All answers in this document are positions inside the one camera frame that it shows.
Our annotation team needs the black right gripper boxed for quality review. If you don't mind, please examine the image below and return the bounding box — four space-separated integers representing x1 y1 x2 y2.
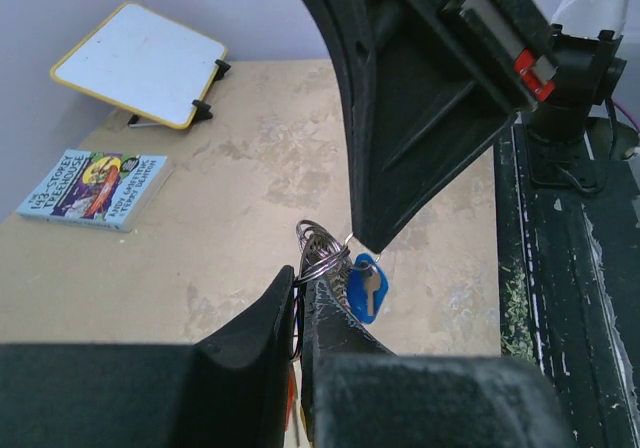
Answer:
349 0 558 253

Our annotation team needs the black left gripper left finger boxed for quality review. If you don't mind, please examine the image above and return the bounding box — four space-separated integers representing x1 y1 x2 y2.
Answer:
1 266 294 447

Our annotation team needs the treehouse paperback book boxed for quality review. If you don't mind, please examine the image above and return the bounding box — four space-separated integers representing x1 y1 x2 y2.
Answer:
16 149 174 233

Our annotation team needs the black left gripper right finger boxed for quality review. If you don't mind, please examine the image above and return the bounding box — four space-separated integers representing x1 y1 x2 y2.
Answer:
301 278 575 447

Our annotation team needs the blue key tag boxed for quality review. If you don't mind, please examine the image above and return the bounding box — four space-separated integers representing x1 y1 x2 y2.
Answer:
346 253 389 324

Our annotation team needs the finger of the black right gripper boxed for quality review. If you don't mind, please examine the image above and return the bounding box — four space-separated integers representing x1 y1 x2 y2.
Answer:
302 0 380 248

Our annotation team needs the metal keyring organizer with rings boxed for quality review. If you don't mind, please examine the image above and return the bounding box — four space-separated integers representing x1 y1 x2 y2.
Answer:
295 219 353 312

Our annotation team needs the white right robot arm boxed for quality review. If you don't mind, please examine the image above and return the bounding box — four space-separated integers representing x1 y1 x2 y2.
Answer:
302 0 629 252

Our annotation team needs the yellow framed whiteboard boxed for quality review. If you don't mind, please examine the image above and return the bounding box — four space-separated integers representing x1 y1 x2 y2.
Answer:
50 2 231 130

